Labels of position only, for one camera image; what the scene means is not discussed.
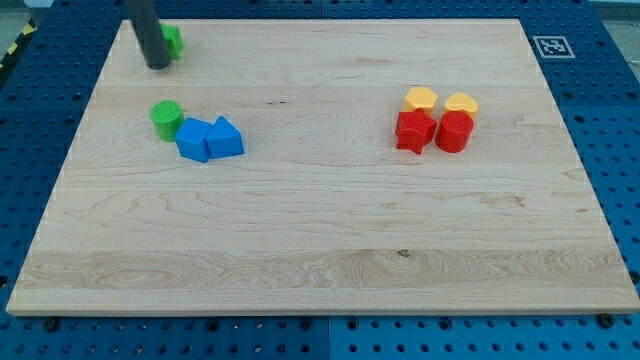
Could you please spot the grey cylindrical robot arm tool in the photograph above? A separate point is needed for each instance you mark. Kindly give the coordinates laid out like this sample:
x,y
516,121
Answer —
x,y
147,28

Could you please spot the blue cube block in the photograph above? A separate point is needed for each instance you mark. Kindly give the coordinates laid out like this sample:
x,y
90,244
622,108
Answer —
x,y
190,139

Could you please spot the light wooden board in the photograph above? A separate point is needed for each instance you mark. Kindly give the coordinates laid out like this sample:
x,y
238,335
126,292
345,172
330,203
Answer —
x,y
322,214

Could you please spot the blue triangular block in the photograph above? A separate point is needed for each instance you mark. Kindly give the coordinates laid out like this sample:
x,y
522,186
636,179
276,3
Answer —
x,y
224,139

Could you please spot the red star block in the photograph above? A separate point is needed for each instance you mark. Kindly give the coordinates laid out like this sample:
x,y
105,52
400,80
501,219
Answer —
x,y
414,130

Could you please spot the yellow pentagon block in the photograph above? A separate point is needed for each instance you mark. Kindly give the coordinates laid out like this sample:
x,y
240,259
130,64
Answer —
x,y
420,98

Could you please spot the red cylinder block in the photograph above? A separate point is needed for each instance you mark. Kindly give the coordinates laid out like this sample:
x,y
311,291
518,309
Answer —
x,y
454,131

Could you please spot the yellow heart block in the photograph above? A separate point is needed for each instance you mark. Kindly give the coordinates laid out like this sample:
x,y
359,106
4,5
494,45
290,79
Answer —
x,y
462,102

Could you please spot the green cylinder block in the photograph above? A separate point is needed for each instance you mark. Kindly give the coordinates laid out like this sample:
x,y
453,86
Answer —
x,y
167,117

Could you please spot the green star block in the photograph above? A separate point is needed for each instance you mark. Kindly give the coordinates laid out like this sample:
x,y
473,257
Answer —
x,y
173,38

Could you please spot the white fiducial marker tag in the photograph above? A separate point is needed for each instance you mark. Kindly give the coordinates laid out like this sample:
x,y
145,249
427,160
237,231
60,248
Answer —
x,y
553,47

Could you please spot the yellow black hazard tape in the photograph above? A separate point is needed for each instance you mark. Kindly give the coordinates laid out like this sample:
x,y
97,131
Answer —
x,y
18,46

